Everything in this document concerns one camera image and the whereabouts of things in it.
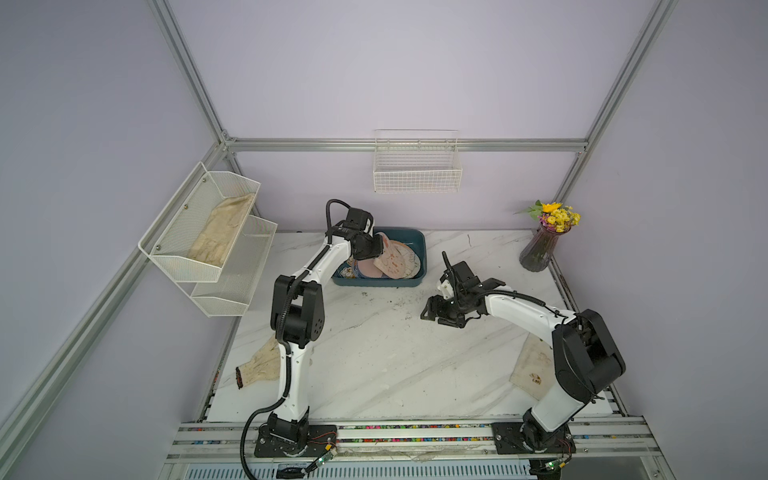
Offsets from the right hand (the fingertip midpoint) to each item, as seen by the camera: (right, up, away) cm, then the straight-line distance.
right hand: (423, 320), depth 88 cm
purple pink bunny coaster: (-19, +15, +16) cm, 29 cm away
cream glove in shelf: (-57, +23, -11) cm, 62 cm away
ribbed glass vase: (+42, +20, +16) cm, 49 cm away
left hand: (-13, +21, +11) cm, 27 cm away
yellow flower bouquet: (+42, +32, +5) cm, 52 cm away
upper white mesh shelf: (-63, +25, -10) cm, 68 cm away
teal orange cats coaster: (-26, +14, +20) cm, 36 cm away
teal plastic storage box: (-2, +27, +23) cm, 36 cm away
